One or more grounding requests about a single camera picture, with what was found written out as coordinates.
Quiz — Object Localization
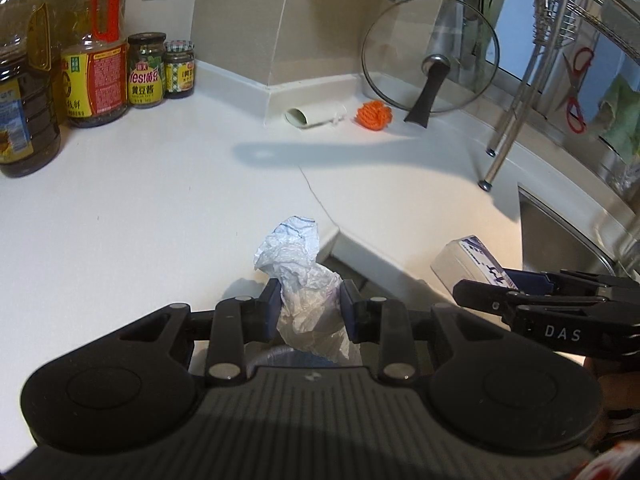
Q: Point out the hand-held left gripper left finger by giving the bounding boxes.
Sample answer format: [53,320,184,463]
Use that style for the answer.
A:
[117,277,283,386]

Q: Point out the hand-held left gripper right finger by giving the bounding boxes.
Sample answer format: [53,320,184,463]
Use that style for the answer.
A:
[340,280,531,386]

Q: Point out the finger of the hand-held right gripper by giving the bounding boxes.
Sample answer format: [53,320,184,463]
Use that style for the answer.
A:
[452,280,521,329]
[507,269,571,295]

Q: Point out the white paper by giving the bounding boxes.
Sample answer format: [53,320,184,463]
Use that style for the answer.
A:
[253,215,364,366]

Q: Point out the blue-white small box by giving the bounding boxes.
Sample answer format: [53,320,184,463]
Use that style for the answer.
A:
[430,234,521,292]

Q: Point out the steel sink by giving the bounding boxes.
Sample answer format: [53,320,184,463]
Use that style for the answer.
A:
[517,182,640,286]

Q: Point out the person's printed clothing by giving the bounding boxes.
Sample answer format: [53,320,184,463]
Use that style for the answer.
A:
[582,410,640,480]

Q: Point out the steel dish rack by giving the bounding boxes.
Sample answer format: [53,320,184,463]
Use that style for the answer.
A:
[478,0,640,193]

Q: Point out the red scissors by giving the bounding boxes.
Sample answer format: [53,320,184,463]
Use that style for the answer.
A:
[562,47,597,135]

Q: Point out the green cloth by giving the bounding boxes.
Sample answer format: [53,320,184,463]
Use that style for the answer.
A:
[592,74,640,164]

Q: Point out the orange mesh scrubber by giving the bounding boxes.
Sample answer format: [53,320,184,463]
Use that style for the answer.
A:
[355,100,395,131]

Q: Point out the small white green cup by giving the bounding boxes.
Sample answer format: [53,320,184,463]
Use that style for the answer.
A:
[284,101,347,130]

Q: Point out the glass pot lid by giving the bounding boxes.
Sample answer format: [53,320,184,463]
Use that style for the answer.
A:
[361,0,501,129]

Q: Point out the small checked-lid jar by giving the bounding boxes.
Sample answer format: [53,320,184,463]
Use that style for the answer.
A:
[163,40,196,100]

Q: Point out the tall bean paste jar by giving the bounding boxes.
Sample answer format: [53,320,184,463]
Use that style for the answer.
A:
[126,32,167,110]

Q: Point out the window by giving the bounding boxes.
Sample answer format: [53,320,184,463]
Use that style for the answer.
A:
[492,0,553,98]

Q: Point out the metal kitchen knife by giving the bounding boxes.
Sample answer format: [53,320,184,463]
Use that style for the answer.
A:
[440,0,494,91]

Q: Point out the large dark oil bottle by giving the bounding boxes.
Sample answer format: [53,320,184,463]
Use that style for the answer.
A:
[0,0,62,179]

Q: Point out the red-handled oil bottle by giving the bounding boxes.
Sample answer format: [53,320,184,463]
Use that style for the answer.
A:
[60,0,130,129]

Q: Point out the yellow-handled oil bottle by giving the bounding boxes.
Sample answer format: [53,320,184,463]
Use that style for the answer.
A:
[27,0,65,111]

